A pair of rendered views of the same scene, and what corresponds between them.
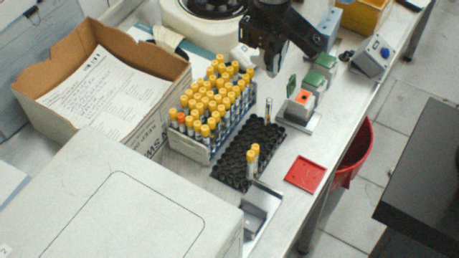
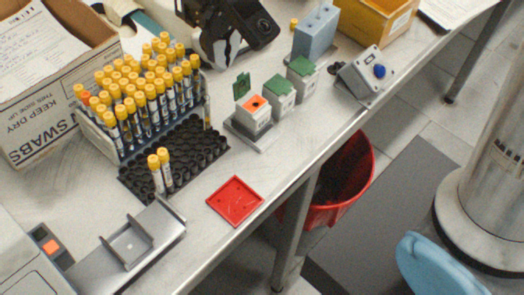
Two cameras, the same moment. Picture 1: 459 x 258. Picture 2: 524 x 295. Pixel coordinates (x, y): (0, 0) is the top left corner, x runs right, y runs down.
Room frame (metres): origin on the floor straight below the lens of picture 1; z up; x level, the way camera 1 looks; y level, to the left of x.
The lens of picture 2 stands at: (0.14, -0.22, 1.55)
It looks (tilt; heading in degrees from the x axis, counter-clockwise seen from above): 54 degrees down; 4
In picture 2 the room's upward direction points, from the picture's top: 6 degrees clockwise
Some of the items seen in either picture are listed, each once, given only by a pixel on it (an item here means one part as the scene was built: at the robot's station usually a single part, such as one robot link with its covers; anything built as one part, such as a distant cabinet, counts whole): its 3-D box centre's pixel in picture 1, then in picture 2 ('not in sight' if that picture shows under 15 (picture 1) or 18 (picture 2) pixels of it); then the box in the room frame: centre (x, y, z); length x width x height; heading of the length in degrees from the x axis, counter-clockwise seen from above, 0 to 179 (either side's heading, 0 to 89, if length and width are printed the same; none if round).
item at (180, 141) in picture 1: (214, 114); (145, 104); (0.63, 0.03, 0.91); 0.20 x 0.10 x 0.07; 147
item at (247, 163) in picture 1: (249, 140); (171, 143); (0.55, -0.05, 0.93); 0.17 x 0.09 x 0.11; 148
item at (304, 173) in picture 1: (305, 174); (235, 200); (0.49, -0.16, 0.88); 0.07 x 0.07 x 0.01; 57
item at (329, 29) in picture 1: (325, 35); (314, 37); (0.85, -0.24, 0.92); 0.10 x 0.07 x 0.10; 154
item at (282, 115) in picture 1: (299, 113); (252, 125); (0.64, -0.16, 0.89); 0.09 x 0.05 x 0.04; 59
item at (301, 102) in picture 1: (300, 105); (253, 115); (0.64, -0.16, 0.92); 0.05 x 0.04 x 0.06; 59
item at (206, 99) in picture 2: (267, 115); (207, 117); (0.61, -0.09, 0.93); 0.01 x 0.01 x 0.10; 58
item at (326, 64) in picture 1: (325, 70); (301, 79); (0.75, -0.23, 0.91); 0.05 x 0.04 x 0.07; 57
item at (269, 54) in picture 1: (272, 52); (213, 36); (0.66, -0.09, 1.07); 0.05 x 0.02 x 0.09; 148
